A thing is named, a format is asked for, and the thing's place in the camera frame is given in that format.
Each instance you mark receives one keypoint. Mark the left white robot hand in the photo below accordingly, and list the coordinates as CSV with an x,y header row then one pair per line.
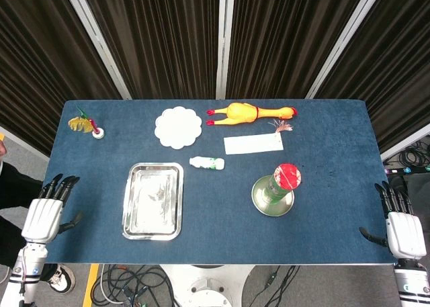
x,y
42,219

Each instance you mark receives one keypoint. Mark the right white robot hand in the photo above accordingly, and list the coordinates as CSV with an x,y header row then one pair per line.
x,y
404,233

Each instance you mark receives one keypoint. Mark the green can red lid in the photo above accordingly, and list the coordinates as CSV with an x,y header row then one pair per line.
x,y
287,176

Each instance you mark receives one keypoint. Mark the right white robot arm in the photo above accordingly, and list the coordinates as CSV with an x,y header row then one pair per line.
x,y
411,283

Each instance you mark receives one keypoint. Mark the person's black trousers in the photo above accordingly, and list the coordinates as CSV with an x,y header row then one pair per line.
x,y
16,193

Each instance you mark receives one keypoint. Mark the black and white shoe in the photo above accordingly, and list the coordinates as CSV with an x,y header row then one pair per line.
x,y
62,279

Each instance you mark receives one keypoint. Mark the black power strip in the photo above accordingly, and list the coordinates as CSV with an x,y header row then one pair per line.
x,y
406,169

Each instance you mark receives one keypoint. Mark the yellow red feather shuttlecock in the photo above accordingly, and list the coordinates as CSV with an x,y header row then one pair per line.
x,y
80,125

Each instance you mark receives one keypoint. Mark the rectangular steel tray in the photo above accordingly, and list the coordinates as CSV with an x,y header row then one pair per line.
x,y
148,221

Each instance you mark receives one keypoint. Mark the round steel plate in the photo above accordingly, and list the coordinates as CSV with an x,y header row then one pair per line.
x,y
272,210

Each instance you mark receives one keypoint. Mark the white flower-shaped palette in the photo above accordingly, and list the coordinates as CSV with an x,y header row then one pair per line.
x,y
178,127

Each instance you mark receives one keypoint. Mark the dark brown curtain panel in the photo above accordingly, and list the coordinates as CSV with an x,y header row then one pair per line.
x,y
151,35
396,68
285,35
33,51

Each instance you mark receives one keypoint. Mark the white drink bottle green label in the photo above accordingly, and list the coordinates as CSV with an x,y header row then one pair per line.
x,y
206,163

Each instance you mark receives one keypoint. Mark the white bookmark with tassel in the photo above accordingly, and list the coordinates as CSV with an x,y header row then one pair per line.
x,y
252,144

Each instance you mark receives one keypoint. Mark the blue table cloth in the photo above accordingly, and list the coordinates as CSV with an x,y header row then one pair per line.
x,y
218,246

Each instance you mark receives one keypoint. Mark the yellow rubber chicken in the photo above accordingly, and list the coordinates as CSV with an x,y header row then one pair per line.
x,y
242,113

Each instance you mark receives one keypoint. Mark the white partition frame post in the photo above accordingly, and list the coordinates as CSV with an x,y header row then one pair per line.
x,y
223,51
346,35
97,41
406,140

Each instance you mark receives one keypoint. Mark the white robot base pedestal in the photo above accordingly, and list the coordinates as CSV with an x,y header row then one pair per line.
x,y
205,287

